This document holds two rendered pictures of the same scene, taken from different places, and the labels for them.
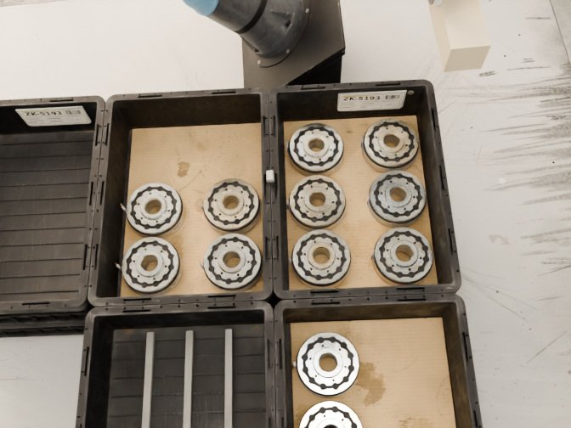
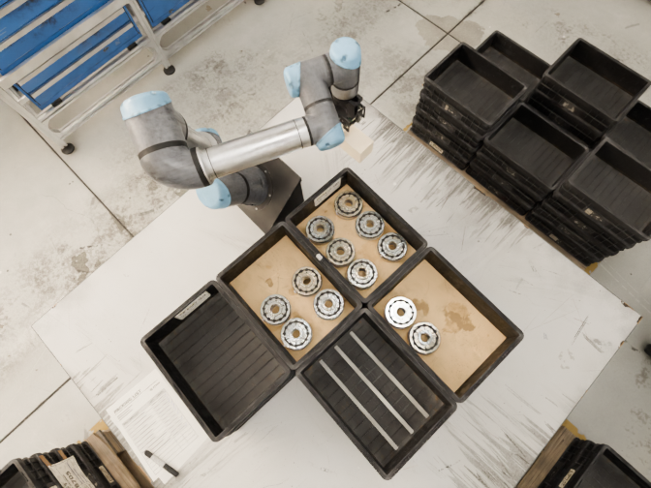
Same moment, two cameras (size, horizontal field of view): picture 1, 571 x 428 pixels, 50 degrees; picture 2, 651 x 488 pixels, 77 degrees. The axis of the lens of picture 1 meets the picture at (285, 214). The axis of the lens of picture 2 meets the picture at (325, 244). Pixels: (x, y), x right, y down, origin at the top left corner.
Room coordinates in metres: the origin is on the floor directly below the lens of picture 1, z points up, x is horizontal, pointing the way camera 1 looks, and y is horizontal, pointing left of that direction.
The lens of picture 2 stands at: (0.16, 0.24, 2.21)
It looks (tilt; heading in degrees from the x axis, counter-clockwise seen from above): 72 degrees down; 319
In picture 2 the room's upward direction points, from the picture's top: 6 degrees counter-clockwise
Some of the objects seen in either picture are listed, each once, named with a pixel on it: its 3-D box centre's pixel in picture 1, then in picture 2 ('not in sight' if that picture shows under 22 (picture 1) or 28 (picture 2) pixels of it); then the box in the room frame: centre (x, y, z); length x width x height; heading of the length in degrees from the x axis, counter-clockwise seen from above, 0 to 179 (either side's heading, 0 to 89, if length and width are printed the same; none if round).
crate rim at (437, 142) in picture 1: (358, 184); (355, 232); (0.43, -0.13, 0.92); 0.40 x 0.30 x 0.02; 176
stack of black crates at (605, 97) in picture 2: not in sight; (572, 107); (0.19, -1.57, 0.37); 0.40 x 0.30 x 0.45; 179
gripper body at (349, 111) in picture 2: not in sight; (346, 105); (0.65, -0.31, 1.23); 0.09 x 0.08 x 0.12; 179
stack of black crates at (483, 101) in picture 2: not in sight; (462, 110); (0.60, -1.17, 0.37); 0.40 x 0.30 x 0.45; 179
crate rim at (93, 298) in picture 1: (184, 192); (288, 291); (0.46, 0.17, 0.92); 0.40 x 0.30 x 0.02; 176
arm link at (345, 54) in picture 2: not in sight; (344, 64); (0.66, -0.31, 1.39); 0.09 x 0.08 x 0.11; 64
